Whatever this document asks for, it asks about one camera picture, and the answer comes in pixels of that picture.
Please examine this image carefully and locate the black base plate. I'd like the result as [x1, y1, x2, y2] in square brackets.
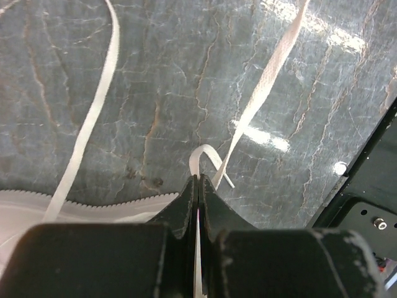
[306, 96, 397, 292]

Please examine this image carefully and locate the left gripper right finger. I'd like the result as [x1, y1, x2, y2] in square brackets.
[197, 174, 257, 297]

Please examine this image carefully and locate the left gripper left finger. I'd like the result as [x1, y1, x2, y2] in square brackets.
[145, 175, 198, 297]

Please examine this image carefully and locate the white sneaker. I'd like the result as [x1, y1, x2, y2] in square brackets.
[1, 1, 178, 255]
[187, 0, 311, 298]

